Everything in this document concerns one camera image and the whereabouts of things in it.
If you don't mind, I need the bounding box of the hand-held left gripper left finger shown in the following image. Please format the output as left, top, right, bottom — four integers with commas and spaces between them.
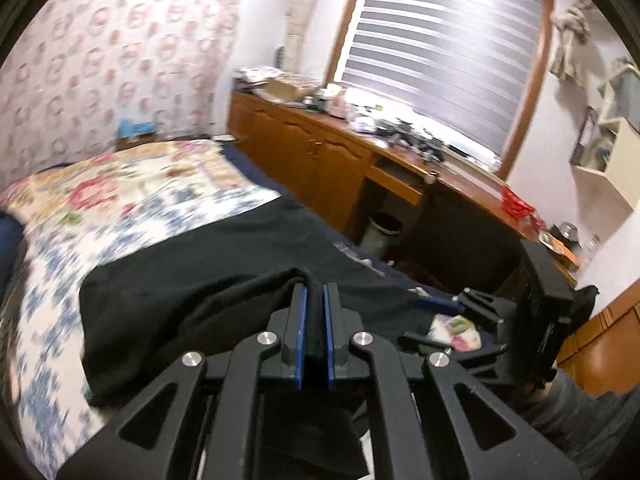
60, 282, 308, 480

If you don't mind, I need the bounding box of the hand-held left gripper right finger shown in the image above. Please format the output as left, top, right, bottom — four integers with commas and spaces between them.
322, 282, 583, 480

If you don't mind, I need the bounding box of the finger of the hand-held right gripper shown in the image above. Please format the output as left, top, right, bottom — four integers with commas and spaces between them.
411, 287, 518, 326
399, 331, 506, 376

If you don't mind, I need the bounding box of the black printed t-shirt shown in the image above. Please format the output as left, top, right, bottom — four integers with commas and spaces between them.
79, 194, 466, 480

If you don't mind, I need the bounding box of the person's right forearm grey sleeve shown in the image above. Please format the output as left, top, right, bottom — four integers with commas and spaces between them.
520, 370, 628, 473

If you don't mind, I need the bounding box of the small floral cloth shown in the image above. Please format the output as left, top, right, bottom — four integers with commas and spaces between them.
429, 313, 482, 352

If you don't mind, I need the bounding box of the wooden drawer unit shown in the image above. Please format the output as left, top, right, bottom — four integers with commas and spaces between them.
555, 285, 640, 402

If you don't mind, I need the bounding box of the metal pot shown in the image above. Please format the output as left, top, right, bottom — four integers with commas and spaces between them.
550, 221, 581, 244

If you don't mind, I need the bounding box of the grey trash bin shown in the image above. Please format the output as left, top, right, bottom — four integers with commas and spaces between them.
361, 212, 404, 262

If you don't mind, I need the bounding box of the red packet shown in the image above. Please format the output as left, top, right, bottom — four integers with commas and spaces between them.
500, 186, 537, 219

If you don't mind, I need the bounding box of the wooden cabinet desk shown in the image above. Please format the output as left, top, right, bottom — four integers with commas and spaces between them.
227, 87, 582, 282

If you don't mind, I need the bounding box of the pink container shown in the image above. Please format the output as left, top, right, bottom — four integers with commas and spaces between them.
327, 86, 349, 119

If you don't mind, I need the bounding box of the floral patchwork quilt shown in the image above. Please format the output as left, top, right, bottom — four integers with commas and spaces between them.
0, 139, 283, 477

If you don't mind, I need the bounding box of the open cardboard box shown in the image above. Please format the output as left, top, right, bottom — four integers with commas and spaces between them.
262, 76, 309, 104

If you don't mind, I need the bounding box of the striped window blind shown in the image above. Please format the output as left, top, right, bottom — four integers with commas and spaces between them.
342, 0, 546, 167

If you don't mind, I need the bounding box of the blue plastic bag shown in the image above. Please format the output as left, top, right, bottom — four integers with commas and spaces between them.
116, 117, 156, 139

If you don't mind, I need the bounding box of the floral printed paper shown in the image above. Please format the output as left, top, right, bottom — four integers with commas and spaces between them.
235, 65, 282, 84

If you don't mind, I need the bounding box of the beige hanging cloth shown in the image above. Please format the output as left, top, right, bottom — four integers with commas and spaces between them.
550, 2, 594, 82

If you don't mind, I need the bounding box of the narrow beige lace curtain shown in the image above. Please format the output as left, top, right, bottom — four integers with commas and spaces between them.
286, 0, 322, 75

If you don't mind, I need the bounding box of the circle patterned curtain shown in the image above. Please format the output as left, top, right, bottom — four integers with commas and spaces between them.
0, 0, 242, 186

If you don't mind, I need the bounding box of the white wall shelf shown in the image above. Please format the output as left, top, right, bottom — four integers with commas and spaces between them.
570, 67, 640, 212

